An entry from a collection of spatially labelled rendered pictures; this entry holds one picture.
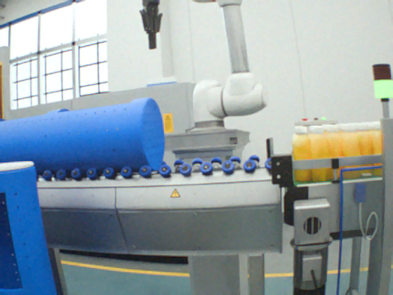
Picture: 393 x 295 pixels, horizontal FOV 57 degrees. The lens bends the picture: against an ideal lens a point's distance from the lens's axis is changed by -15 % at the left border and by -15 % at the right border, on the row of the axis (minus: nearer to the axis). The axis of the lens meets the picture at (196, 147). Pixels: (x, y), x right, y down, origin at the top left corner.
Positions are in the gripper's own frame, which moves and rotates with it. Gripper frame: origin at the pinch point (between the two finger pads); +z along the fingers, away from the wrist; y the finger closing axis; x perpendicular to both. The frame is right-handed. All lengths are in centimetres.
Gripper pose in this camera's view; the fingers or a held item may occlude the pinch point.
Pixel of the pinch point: (152, 41)
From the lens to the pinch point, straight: 166.6
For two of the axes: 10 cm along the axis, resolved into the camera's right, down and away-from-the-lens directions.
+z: 0.7, 10.0, 0.4
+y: -5.6, 0.7, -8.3
